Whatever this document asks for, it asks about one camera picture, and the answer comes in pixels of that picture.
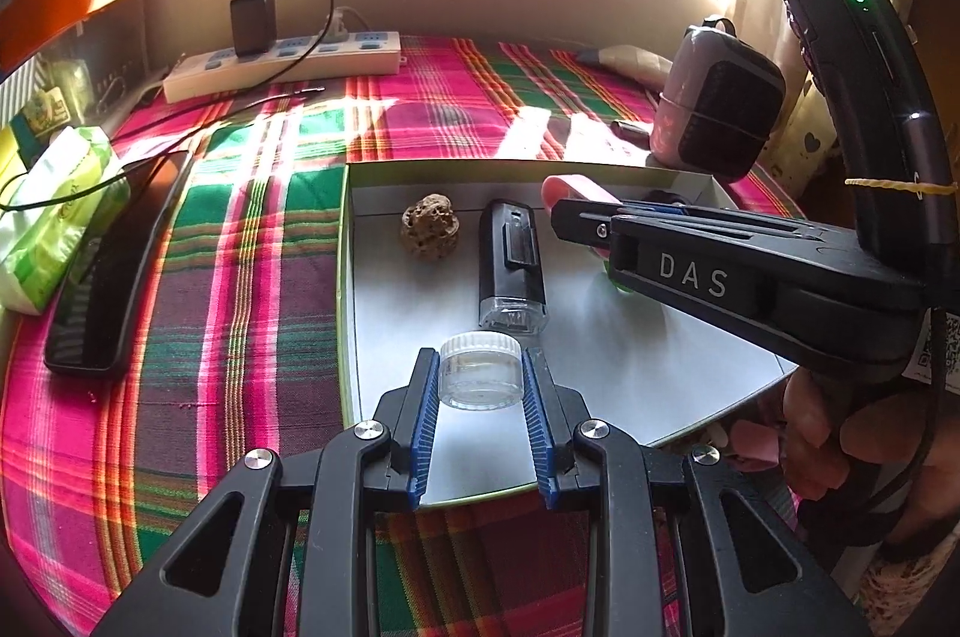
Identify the plaid tablecloth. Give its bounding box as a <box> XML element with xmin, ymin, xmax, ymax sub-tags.
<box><xmin>0</xmin><ymin>32</ymin><xmax>807</xmax><ymax>637</ymax></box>

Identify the small green packet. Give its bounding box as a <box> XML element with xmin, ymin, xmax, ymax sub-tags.
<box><xmin>19</xmin><ymin>85</ymin><xmax>83</xmax><ymax>131</ymax></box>

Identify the black bike light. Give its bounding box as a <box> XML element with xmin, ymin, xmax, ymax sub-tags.
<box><xmin>478</xmin><ymin>198</ymin><xmax>550</xmax><ymax>334</ymax></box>

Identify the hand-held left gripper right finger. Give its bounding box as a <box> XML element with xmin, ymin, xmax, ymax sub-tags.
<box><xmin>523</xmin><ymin>348</ymin><xmax>871</xmax><ymax>637</ymax></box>

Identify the small clear plastic jar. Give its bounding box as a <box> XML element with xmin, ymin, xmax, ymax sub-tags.
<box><xmin>437</xmin><ymin>331</ymin><xmax>526</xmax><ymax>411</ymax></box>

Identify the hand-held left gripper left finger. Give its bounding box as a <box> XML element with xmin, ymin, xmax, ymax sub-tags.
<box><xmin>90</xmin><ymin>348</ymin><xmax>442</xmax><ymax>637</ymax></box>

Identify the white power strip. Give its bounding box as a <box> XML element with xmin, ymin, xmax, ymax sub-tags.
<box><xmin>163</xmin><ymin>31</ymin><xmax>404</xmax><ymax>104</ymax></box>

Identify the green tissue pack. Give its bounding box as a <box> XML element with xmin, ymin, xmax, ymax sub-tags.
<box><xmin>0</xmin><ymin>125</ymin><xmax>134</xmax><ymax>315</ymax></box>

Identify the black charger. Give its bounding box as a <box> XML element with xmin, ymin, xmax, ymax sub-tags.
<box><xmin>229</xmin><ymin>0</ymin><xmax>276</xmax><ymax>58</ymax></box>

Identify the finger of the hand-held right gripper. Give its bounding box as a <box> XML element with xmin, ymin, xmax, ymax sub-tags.
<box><xmin>609</xmin><ymin>215</ymin><xmax>781</xmax><ymax>349</ymax></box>
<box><xmin>551</xmin><ymin>198</ymin><xmax>863</xmax><ymax>252</ymax></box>

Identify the brown walnut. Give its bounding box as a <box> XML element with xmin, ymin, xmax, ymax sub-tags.
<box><xmin>399</xmin><ymin>194</ymin><xmax>458</xmax><ymax>263</ymax></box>

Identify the yellow-green box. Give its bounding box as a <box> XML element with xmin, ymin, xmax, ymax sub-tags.
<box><xmin>0</xmin><ymin>119</ymin><xmax>35</xmax><ymax>177</ymax></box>

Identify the pink plastic clip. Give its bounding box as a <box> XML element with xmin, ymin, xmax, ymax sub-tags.
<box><xmin>541</xmin><ymin>174</ymin><xmax>623</xmax><ymax>259</ymax></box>

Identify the pale cloth bundle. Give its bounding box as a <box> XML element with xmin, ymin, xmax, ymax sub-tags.
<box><xmin>576</xmin><ymin>44</ymin><xmax>676</xmax><ymax>84</ymax></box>

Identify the person's right hand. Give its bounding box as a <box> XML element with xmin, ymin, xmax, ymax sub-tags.
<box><xmin>780</xmin><ymin>370</ymin><xmax>854</xmax><ymax>503</ymax></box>

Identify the white plug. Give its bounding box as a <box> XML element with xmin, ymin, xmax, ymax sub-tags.
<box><xmin>324</xmin><ymin>5</ymin><xmax>368</xmax><ymax>45</ymax></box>

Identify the small pink plastic holder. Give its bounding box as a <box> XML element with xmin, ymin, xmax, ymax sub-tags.
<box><xmin>729</xmin><ymin>418</ymin><xmax>782</xmax><ymax>474</ymax></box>

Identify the heart print curtain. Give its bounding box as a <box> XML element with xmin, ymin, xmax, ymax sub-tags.
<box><xmin>731</xmin><ymin>0</ymin><xmax>960</xmax><ymax>210</ymax></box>

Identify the grey small desktop fan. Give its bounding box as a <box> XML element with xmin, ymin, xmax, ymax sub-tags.
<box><xmin>646</xmin><ymin>17</ymin><xmax>786</xmax><ymax>182</ymax></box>

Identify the yellow twine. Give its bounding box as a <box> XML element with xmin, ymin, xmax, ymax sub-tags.
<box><xmin>844</xmin><ymin>175</ymin><xmax>960</xmax><ymax>197</ymax></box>

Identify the black phone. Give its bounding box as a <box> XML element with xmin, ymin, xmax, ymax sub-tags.
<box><xmin>43</xmin><ymin>151</ymin><xmax>197</xmax><ymax>375</ymax></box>

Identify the green and white cardboard box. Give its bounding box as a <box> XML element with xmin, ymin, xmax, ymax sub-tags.
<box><xmin>336</xmin><ymin>160</ymin><xmax>800</xmax><ymax>509</ymax></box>

